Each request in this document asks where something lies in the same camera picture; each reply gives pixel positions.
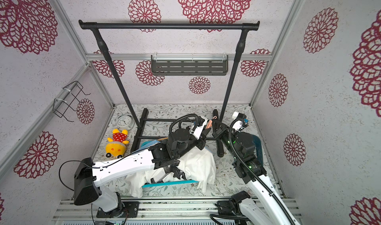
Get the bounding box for teal perforated tray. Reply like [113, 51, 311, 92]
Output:
[142, 180, 198, 188]

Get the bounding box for black clothes rack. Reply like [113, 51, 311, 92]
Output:
[78, 20, 260, 152]

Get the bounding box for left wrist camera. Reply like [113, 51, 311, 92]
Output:
[191, 116, 208, 140]

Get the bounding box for white t-shirt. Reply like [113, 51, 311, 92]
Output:
[125, 148, 216, 198]

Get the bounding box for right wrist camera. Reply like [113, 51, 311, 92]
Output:
[232, 111, 249, 131]

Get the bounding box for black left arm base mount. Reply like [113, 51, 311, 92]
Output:
[96, 192, 140, 219]

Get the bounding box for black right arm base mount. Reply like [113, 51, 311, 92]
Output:
[215, 191, 251, 217]

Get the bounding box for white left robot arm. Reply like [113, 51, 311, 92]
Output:
[74, 126, 211, 218]

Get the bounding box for pink clothespin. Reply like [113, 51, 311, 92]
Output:
[206, 116, 217, 129]

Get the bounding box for light blue t-shirt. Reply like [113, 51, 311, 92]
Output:
[130, 140, 166, 155]

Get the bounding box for white round alarm clock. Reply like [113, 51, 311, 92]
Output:
[115, 114, 135, 131]

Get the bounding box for teal plastic clothespin bin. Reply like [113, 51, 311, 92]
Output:
[252, 135, 264, 166]

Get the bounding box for black wall shelf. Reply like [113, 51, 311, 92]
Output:
[151, 55, 229, 76]

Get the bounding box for black wire wall rack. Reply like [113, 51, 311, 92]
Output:
[52, 81, 90, 123]

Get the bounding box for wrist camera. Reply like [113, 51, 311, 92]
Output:
[232, 111, 249, 131]
[191, 116, 208, 140]

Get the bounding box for yellow plush toy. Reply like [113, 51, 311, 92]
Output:
[105, 129, 129, 158]

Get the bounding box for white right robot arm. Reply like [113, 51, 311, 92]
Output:
[210, 118, 299, 225]

